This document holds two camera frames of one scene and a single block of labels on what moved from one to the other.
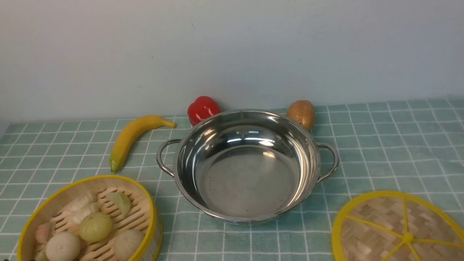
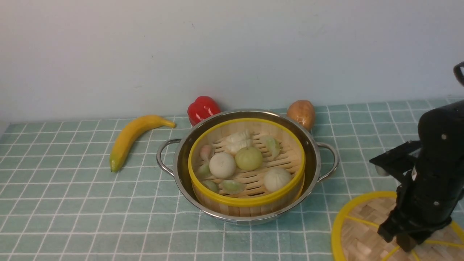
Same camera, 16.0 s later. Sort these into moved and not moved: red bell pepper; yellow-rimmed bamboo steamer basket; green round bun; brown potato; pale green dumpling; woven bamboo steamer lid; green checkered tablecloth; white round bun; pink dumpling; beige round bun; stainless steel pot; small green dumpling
Moved: beige round bun; pale green dumpling; small green dumpling; white round bun; green round bun; pink dumpling; yellow-rimmed bamboo steamer basket
Not moved: red bell pepper; green checkered tablecloth; stainless steel pot; woven bamboo steamer lid; brown potato
